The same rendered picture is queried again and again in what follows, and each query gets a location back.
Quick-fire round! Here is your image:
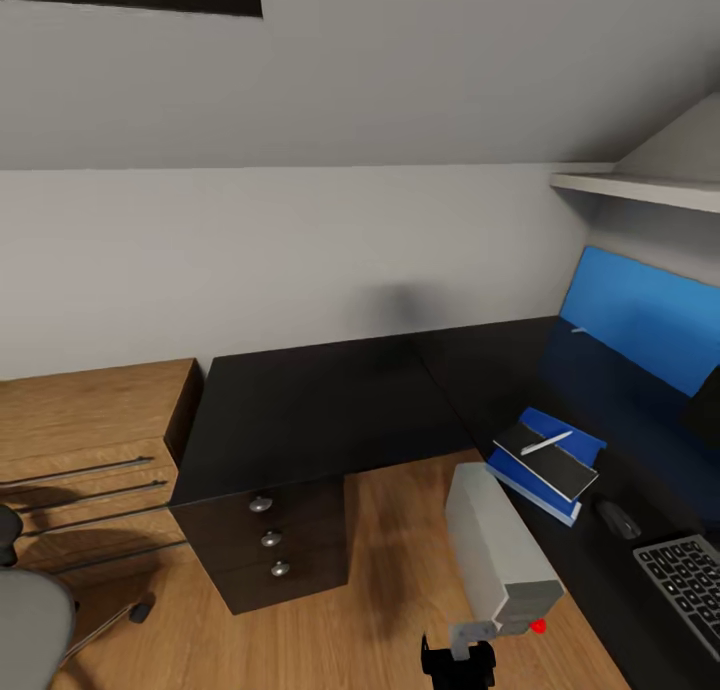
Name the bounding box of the folder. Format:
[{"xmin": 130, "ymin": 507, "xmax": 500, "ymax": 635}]
[{"xmin": 485, "ymin": 407, "xmax": 607, "ymax": 527}]

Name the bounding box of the mouse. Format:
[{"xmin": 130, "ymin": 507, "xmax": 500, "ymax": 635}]
[{"xmin": 594, "ymin": 498, "xmax": 641, "ymax": 539}]

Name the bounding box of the notebook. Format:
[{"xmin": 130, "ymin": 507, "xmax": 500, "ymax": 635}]
[{"xmin": 494, "ymin": 423, "xmax": 599, "ymax": 503}]

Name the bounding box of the keyboard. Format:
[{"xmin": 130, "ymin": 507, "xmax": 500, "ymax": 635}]
[{"xmin": 632, "ymin": 534, "xmax": 720, "ymax": 665}]

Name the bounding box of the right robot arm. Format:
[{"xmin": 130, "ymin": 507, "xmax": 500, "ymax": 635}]
[{"xmin": 421, "ymin": 620, "xmax": 498, "ymax": 690}]

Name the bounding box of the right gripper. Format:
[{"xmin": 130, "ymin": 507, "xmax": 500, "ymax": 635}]
[{"xmin": 421, "ymin": 635, "xmax": 495, "ymax": 690}]

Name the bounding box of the pen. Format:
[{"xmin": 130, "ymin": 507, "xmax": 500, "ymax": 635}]
[{"xmin": 522, "ymin": 432, "xmax": 571, "ymax": 455}]

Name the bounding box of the swivel chair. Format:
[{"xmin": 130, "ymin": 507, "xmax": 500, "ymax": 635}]
[{"xmin": 0, "ymin": 503, "xmax": 151, "ymax": 690}]

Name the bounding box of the monitor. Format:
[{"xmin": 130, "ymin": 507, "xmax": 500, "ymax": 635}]
[{"xmin": 674, "ymin": 364, "xmax": 720, "ymax": 537}]

